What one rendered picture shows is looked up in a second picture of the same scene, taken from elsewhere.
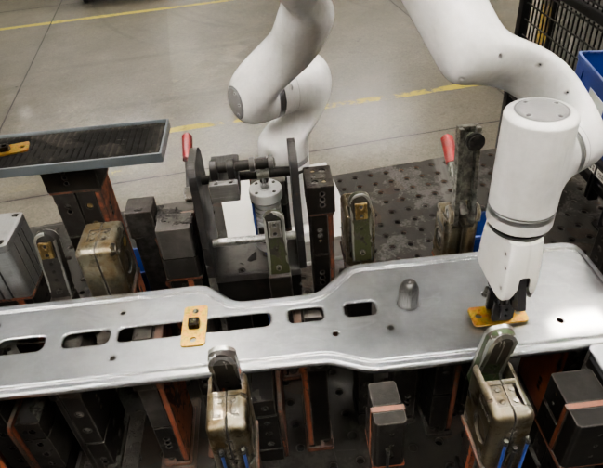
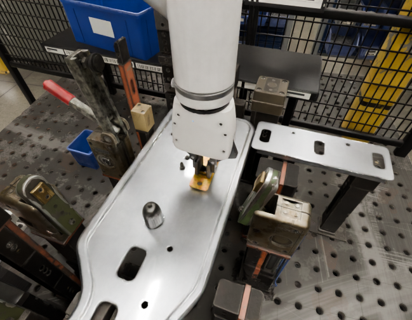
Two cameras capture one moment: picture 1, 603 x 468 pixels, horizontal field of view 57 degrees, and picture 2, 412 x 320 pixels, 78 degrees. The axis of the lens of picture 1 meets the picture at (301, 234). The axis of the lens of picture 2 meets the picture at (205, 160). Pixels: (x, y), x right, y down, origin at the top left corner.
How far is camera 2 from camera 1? 52 cm
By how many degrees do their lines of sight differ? 50
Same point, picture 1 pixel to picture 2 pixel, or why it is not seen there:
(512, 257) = (228, 122)
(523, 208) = (228, 74)
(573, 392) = not seen: hidden behind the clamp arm
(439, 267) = (137, 178)
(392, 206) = (13, 174)
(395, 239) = not seen: hidden behind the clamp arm
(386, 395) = (231, 294)
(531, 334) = (229, 166)
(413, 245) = (58, 184)
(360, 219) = (48, 200)
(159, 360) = not seen: outside the picture
